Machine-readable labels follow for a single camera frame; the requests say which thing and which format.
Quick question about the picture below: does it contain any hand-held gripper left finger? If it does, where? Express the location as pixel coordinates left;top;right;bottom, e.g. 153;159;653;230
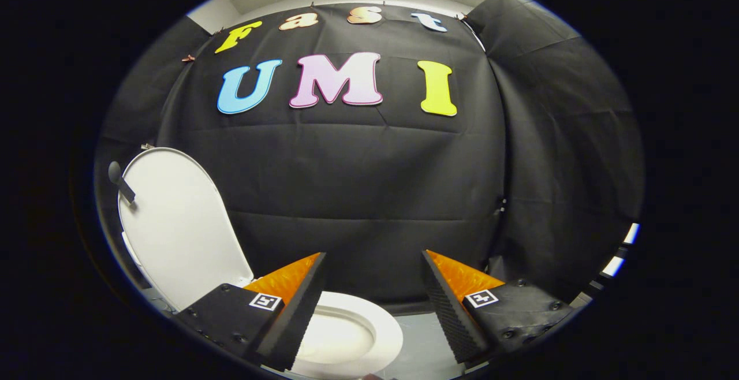
173;252;327;372

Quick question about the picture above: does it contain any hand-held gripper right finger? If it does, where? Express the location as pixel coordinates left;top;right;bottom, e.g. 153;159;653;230
421;249;575;364

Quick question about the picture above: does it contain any white toilet lid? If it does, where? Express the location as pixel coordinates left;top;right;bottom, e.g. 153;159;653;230
108;147;255;311

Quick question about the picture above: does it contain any white toilet body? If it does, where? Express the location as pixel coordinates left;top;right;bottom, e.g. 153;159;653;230
120;231;377;364

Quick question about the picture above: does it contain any white toilet seat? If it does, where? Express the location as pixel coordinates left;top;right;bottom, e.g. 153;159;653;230
292;291;404;379

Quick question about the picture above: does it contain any black backdrop cloth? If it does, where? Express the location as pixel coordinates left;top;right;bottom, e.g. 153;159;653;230
95;0;645;314

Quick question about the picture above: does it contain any white slatted panel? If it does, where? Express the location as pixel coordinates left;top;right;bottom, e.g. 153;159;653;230
595;221;640;288

